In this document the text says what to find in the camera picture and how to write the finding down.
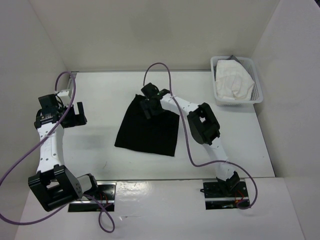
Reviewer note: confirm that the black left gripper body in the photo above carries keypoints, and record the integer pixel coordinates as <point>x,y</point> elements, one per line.
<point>70,117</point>

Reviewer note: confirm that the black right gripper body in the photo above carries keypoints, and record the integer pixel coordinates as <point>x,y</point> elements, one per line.
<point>146,104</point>

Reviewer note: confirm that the black skirt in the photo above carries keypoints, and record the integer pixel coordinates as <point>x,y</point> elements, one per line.
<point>157,135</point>

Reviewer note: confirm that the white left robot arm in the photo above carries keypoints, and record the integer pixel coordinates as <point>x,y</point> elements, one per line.
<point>53,184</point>

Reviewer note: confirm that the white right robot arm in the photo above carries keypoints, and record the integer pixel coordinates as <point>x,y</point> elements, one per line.
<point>204,129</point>

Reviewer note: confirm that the white skirt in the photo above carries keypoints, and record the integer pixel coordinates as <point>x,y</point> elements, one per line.
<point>232,81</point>

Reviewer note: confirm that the dark grey garment in basket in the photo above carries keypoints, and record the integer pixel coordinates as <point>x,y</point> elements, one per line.
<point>232,57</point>

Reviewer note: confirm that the white plastic basket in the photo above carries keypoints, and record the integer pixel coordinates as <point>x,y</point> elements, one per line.
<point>248,64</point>

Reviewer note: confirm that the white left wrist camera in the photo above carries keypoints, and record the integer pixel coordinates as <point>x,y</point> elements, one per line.
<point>65,96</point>

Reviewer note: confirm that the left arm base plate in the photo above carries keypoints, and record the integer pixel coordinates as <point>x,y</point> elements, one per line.
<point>105,195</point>

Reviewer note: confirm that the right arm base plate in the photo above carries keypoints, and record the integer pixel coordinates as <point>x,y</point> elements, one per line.
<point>215,199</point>

